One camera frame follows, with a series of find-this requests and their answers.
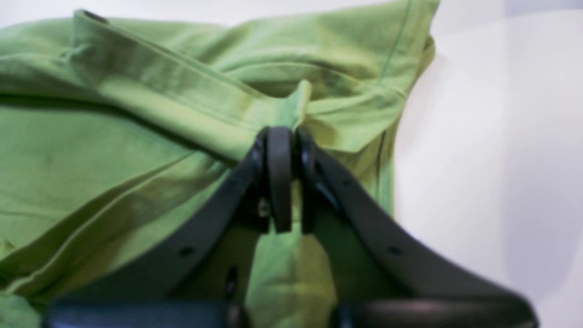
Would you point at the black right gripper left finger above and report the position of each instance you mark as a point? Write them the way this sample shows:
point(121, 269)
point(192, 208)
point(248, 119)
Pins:
point(142, 293)

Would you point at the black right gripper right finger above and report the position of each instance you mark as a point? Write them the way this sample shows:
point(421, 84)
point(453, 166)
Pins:
point(384, 277)

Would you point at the green T-shirt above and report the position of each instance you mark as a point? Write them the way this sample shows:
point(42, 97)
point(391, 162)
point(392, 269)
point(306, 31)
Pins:
point(115, 131)

